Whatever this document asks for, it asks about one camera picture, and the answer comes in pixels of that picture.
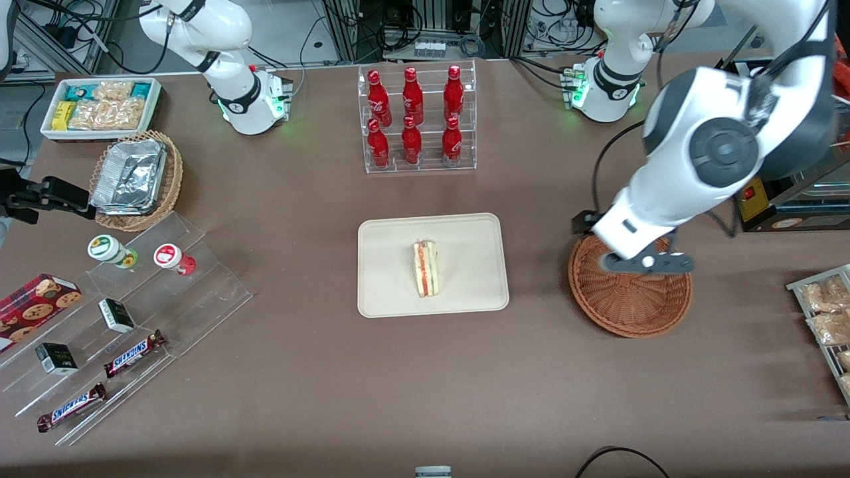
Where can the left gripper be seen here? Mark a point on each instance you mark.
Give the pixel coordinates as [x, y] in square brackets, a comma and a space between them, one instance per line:
[584, 222]

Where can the triangular sandwich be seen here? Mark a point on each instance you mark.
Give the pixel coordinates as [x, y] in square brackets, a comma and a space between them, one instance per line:
[427, 269]

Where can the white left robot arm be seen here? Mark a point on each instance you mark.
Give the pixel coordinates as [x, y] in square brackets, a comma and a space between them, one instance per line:
[724, 146]

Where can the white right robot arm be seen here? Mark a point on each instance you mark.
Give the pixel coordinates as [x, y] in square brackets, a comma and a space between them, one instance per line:
[226, 33]

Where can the silver foil tray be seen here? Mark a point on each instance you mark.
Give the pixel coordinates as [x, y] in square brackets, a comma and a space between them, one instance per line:
[129, 176]

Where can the round brown wicker basket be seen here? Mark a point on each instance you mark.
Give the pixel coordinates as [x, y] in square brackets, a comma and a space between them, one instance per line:
[631, 305]

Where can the tan wicker basket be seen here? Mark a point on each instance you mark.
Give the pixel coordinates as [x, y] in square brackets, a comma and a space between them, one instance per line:
[169, 192]

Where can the beige plastic tray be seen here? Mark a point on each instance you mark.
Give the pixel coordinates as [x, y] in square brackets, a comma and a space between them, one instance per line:
[385, 265]

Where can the green lid cup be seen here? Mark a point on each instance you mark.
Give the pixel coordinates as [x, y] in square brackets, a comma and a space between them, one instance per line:
[105, 247]

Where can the white snack bin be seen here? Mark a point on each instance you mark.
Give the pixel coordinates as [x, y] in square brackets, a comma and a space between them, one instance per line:
[99, 135]

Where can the yellow snack packet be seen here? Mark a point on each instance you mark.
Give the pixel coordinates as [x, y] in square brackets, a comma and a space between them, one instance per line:
[63, 115]

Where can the clear cracker bag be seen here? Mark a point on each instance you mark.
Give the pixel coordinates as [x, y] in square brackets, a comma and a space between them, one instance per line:
[127, 113]
[89, 114]
[113, 90]

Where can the red cookie box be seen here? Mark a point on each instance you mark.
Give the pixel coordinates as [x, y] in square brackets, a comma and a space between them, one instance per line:
[33, 309]

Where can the teal snack packet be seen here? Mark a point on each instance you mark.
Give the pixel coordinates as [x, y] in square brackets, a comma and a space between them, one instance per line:
[141, 89]
[80, 91]

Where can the red lid cup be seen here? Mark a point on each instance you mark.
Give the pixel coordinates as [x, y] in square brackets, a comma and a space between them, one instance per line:
[169, 255]

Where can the small black box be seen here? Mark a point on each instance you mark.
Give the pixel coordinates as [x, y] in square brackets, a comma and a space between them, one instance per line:
[116, 315]
[56, 358]

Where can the red cola bottle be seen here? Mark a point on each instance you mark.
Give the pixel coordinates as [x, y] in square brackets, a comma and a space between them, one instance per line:
[453, 96]
[451, 143]
[378, 147]
[412, 145]
[378, 99]
[412, 98]

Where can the clear acrylic step display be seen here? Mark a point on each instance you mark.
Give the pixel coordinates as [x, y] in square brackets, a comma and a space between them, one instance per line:
[186, 305]

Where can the clear acrylic bottle rack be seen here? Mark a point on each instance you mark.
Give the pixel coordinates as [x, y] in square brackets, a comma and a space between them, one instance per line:
[428, 166]

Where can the brown Snickers bar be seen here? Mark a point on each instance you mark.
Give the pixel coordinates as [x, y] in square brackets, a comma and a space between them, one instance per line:
[133, 354]
[72, 407]

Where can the black food warmer machine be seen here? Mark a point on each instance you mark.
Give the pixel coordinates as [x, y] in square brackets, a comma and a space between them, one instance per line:
[797, 214]

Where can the white power strip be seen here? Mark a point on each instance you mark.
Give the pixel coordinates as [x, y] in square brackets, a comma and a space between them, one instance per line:
[429, 49]

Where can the clear fried snack bag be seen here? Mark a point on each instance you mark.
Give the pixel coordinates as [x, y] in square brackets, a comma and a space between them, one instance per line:
[846, 385]
[830, 328]
[827, 295]
[845, 360]

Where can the small grey device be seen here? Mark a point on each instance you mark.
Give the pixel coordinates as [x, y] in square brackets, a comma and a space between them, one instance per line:
[433, 472]

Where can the red sausage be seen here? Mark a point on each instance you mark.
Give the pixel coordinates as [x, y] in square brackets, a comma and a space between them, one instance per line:
[843, 76]

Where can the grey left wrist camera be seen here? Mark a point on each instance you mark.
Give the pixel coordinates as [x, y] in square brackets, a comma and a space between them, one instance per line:
[647, 263]

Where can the aluminium frame rack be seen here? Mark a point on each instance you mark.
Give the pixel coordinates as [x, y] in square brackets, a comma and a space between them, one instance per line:
[345, 30]

